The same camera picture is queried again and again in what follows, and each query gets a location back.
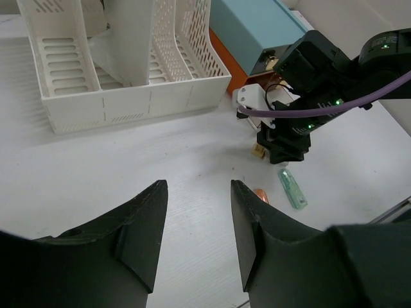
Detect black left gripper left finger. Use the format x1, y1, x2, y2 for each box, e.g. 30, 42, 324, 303
1, 180, 168, 307

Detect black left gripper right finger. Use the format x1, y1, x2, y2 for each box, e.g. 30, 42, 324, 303
231, 180, 410, 307

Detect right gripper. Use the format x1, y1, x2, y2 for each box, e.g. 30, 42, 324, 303
257, 114, 339, 164

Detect beige eraser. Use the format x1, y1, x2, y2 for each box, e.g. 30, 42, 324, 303
251, 143, 266, 159

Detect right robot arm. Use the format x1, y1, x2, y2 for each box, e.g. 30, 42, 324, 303
257, 28, 410, 164

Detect orange highlighter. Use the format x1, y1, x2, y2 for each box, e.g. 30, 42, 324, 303
254, 189, 269, 203

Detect green highlighter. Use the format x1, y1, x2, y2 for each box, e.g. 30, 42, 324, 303
277, 168, 308, 210

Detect teal drawer box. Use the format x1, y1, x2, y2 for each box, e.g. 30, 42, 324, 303
209, 1, 308, 94

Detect white file organizer rack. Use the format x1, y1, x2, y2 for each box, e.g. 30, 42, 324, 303
18, 0, 231, 134

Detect aluminium rail frame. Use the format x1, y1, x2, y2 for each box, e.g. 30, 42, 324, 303
370, 198, 410, 224

